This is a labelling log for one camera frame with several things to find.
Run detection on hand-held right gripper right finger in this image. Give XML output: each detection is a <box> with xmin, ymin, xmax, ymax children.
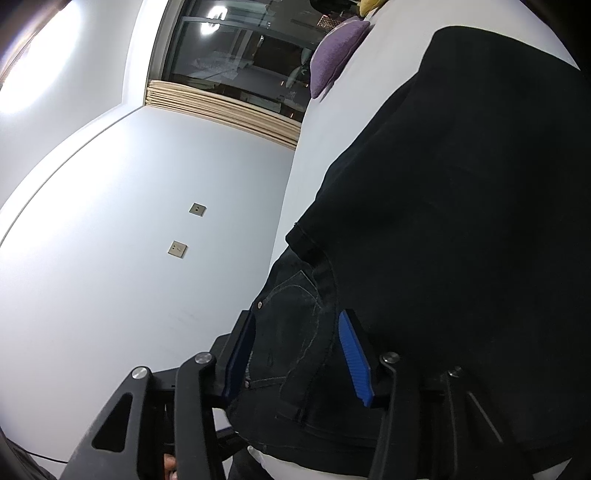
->
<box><xmin>338</xmin><ymin>310</ymin><xmax>509</xmax><ymax>480</ymax></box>

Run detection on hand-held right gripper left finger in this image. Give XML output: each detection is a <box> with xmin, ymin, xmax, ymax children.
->
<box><xmin>65</xmin><ymin>310</ymin><xmax>258</xmax><ymax>480</ymax></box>

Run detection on black pants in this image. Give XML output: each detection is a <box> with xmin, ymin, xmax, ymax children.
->
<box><xmin>226</xmin><ymin>25</ymin><xmax>591</xmax><ymax>480</ymax></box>

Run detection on beige curtain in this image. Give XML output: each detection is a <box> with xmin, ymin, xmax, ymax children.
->
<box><xmin>144</xmin><ymin>79</ymin><xmax>300</xmax><ymax>151</ymax></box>

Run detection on white bed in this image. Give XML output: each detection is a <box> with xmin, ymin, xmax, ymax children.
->
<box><xmin>249</xmin><ymin>0</ymin><xmax>591</xmax><ymax>480</ymax></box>

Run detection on purple pillow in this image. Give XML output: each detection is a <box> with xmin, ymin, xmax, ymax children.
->
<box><xmin>310</xmin><ymin>18</ymin><xmax>371</xmax><ymax>100</ymax></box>

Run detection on yellow pillow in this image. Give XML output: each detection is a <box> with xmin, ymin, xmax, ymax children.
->
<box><xmin>359</xmin><ymin>0</ymin><xmax>393</xmax><ymax>17</ymax></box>

